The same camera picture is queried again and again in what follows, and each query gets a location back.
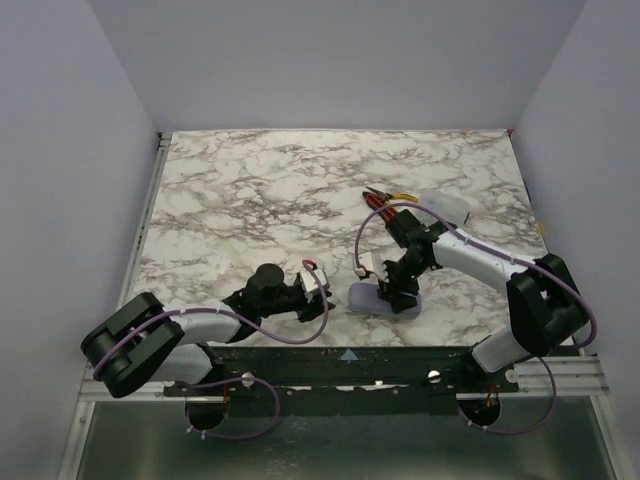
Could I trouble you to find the purple umbrella case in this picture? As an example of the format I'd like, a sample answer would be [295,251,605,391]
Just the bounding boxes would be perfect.
[347,283,422,319]

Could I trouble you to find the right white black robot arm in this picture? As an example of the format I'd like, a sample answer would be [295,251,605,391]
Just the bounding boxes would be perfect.
[377,210,589,373]

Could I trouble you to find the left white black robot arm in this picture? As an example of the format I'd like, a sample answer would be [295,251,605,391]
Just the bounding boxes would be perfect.
[80,260,334,398]

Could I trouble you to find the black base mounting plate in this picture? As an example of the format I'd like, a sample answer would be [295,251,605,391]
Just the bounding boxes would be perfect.
[162,347,518,417]

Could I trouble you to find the clear plastic box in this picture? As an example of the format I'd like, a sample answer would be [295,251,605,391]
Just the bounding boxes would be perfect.
[418,189,471,226]

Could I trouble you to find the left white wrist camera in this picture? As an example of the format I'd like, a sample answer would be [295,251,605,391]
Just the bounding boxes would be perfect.
[300,268,329,301]

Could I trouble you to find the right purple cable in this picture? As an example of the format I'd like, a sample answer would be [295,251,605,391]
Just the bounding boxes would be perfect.
[353,203,599,436]

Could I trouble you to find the yellow handled pliers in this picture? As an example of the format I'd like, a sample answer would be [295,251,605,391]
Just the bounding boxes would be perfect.
[367,186,419,204]

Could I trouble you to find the aluminium frame rail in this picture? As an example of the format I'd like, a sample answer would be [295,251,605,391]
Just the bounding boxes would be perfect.
[77,356,610,402]

